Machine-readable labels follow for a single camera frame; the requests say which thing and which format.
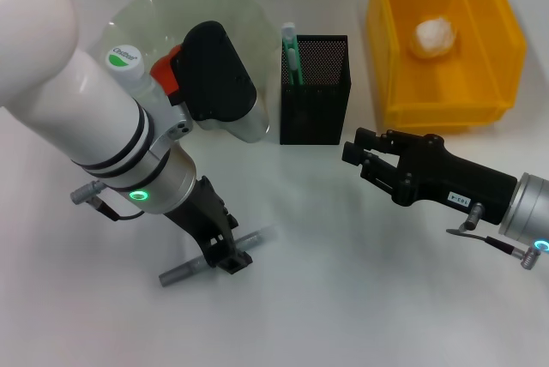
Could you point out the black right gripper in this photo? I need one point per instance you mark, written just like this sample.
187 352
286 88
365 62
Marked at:
450 178

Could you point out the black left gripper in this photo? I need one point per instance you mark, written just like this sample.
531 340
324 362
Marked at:
206 217

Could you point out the grey glitter pen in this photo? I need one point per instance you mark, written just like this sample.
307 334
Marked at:
180 274

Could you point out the mint green utility knife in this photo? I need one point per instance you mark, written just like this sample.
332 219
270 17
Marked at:
291 58

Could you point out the white paper ball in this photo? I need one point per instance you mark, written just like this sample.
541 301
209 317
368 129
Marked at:
433 37

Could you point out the red-orange fruit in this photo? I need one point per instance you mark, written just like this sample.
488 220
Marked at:
165 73

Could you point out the clear water bottle green label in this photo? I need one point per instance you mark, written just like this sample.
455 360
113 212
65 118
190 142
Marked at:
124 60

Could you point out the black mesh pen holder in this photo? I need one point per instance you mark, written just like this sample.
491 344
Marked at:
315 118

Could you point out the pale green wavy glass plate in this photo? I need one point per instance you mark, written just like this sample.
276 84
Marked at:
214 2

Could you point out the yellow plastic bin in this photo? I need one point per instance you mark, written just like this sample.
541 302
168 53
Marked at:
472 97

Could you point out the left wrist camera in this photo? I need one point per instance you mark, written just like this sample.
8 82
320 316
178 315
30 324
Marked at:
214 75

